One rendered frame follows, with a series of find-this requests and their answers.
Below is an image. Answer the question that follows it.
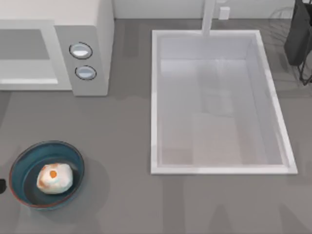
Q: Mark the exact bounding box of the white sink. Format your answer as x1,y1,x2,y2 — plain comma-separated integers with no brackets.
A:
150,29,298,175

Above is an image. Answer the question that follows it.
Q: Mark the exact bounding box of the round microwave knob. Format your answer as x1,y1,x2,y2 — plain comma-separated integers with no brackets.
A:
69,42,94,59
74,65,98,80

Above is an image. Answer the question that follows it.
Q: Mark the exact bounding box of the pale microwave oven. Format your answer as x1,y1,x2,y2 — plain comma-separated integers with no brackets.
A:
0,0,115,97

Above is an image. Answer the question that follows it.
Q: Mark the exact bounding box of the tall white tap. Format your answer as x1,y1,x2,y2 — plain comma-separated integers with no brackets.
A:
201,0,216,37

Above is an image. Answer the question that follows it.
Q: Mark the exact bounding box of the white and orange bun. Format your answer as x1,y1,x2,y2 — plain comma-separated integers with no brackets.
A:
36,163,74,195

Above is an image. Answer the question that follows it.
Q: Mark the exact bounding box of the dark blue bowl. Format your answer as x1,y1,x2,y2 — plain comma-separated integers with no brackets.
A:
8,140,86,211

